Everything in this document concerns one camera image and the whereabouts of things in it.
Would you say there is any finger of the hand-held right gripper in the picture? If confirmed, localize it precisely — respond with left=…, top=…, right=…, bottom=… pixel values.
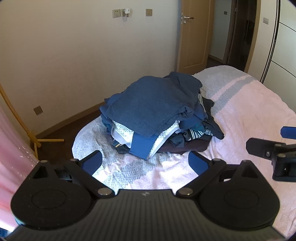
left=280, top=126, right=296, bottom=139
left=246, top=137, right=296, bottom=183

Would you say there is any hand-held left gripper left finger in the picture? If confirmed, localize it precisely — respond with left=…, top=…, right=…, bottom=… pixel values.
left=32, top=150, right=115, bottom=198

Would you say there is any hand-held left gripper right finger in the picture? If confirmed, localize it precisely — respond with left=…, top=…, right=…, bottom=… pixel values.
left=174, top=151, right=260, bottom=198

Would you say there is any pile of clothes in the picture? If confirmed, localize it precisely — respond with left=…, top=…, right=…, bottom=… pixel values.
left=99, top=71, right=225, bottom=160

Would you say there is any wooden baseboard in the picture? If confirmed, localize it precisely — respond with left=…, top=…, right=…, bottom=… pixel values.
left=35, top=100, right=107, bottom=139

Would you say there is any yellow wooden rack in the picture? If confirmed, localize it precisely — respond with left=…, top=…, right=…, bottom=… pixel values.
left=0, top=83, right=65, bottom=161

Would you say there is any pink curtain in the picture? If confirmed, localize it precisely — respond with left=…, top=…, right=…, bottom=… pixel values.
left=0, top=96, right=40, bottom=226

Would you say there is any white wardrobe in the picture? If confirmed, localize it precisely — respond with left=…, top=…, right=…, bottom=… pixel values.
left=259, top=0, right=296, bottom=87

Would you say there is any wooden door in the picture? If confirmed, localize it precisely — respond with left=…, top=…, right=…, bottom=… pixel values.
left=176, top=0, right=215, bottom=76

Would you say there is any metal door handle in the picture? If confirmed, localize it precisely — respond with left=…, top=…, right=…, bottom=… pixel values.
left=181, top=13, right=195, bottom=25

